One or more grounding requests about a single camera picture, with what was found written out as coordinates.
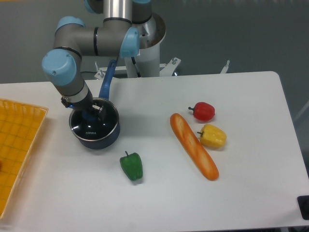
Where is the glass pot lid blue knob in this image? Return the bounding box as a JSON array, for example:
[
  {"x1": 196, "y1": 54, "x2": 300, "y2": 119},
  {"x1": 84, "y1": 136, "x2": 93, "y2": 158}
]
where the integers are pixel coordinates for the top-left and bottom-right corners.
[{"x1": 69, "y1": 98, "x2": 120, "y2": 143}]

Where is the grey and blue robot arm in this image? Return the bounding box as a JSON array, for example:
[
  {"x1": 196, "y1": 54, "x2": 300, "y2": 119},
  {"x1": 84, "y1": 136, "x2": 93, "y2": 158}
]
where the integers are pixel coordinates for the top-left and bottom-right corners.
[{"x1": 42, "y1": 0, "x2": 166, "y2": 111}]

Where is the yellow plastic basket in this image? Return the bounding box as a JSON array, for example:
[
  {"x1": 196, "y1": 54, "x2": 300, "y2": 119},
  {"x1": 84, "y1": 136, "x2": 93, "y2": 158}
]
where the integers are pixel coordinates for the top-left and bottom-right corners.
[{"x1": 0, "y1": 99, "x2": 48, "y2": 218}]

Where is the black device at table edge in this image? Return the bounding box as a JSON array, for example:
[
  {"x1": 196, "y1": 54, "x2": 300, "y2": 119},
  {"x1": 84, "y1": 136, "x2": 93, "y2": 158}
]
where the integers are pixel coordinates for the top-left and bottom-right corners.
[{"x1": 297, "y1": 195, "x2": 309, "y2": 220}]

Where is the yellow bell pepper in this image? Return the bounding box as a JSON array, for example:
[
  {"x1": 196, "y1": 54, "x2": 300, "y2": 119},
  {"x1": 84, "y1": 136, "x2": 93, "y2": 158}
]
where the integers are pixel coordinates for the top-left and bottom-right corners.
[{"x1": 198, "y1": 124, "x2": 227, "y2": 148}]

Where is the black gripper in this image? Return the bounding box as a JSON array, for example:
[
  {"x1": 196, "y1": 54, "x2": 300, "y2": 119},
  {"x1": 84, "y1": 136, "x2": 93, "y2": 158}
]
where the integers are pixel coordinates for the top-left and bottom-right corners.
[{"x1": 61, "y1": 90, "x2": 107, "y2": 121}]

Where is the red bell pepper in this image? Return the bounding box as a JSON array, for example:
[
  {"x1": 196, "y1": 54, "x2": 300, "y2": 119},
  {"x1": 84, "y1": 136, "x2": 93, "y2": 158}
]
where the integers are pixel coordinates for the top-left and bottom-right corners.
[{"x1": 188, "y1": 102, "x2": 215, "y2": 122}]

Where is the green bell pepper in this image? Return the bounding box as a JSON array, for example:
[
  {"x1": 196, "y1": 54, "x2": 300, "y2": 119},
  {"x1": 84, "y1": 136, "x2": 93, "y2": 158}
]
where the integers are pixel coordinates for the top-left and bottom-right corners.
[{"x1": 120, "y1": 151, "x2": 143, "y2": 181}]

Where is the orange baguette bread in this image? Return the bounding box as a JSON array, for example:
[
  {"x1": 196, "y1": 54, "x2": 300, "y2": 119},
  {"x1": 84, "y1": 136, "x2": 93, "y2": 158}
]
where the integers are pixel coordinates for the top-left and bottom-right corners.
[{"x1": 170, "y1": 113, "x2": 219, "y2": 181}]

